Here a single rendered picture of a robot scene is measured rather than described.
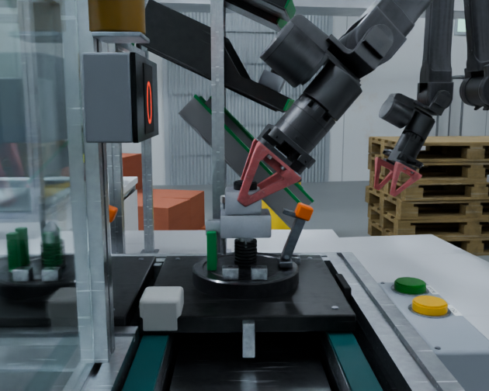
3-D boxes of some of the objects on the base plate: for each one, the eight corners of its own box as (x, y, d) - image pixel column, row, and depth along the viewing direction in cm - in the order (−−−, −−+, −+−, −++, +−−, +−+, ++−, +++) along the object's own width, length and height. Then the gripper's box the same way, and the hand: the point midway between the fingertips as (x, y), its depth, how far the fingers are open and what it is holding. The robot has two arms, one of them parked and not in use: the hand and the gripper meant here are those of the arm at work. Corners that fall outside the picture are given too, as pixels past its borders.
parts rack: (230, 250, 126) (229, -116, 112) (230, 307, 90) (228, -220, 76) (142, 250, 125) (130, -116, 112) (106, 309, 89) (81, -222, 76)
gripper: (348, 126, 62) (263, 225, 64) (331, 123, 72) (258, 209, 74) (305, 88, 61) (220, 189, 63) (293, 91, 71) (220, 178, 73)
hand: (244, 195), depth 68 cm, fingers closed on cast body, 4 cm apart
